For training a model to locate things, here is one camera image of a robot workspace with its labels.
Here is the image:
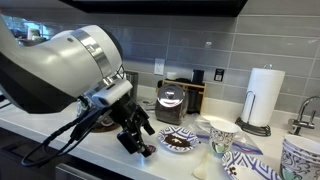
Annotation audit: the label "glass jar with coffee beans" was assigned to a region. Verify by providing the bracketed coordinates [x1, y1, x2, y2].
[155, 84, 187, 125]

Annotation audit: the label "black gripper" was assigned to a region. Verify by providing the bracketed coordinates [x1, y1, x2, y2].
[109, 94, 155, 157]

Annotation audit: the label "white coffee pod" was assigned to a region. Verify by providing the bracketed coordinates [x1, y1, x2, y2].
[147, 144, 157, 153]

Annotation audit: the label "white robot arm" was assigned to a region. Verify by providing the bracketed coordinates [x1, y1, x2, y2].
[0, 20, 154, 157]

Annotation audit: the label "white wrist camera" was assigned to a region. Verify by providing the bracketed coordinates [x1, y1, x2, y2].
[92, 79, 132, 107]

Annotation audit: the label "white plastic spoon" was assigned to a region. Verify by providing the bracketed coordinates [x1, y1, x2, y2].
[192, 152, 208, 180]

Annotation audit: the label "black wire pod holder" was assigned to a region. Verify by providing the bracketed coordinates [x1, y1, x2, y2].
[76, 97, 120, 133]

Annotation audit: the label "wooden organiser box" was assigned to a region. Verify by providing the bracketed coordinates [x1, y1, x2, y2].
[162, 78, 206, 114]

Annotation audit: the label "large blue patterned plate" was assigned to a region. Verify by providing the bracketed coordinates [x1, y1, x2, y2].
[222, 151, 282, 180]

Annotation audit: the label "small patterned plate with coffee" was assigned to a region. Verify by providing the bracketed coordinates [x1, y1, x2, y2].
[157, 126, 199, 153]

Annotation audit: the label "white wall outlet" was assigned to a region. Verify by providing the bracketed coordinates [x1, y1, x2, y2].
[154, 58, 165, 75]

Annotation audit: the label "chrome sink faucet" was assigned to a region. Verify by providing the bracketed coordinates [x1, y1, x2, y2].
[287, 95, 320, 137]

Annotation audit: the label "clear plastic zip bag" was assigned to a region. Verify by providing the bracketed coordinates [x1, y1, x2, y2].
[189, 114, 263, 155]

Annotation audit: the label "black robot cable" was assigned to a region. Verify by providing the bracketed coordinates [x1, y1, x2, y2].
[21, 106, 113, 168]

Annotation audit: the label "black dark upper cabinet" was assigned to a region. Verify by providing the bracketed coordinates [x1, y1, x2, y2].
[59, 0, 248, 17]

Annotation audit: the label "white paper towel roll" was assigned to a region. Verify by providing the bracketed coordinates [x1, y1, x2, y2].
[241, 68, 285, 127]

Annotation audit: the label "patterned paper cup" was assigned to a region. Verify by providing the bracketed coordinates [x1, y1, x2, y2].
[209, 120, 240, 156]

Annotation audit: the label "stacked patterned paper bowls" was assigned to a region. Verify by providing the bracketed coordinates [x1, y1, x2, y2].
[280, 134, 320, 180]

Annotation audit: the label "black paper towel stand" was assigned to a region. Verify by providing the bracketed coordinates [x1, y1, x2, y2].
[235, 91, 271, 137]

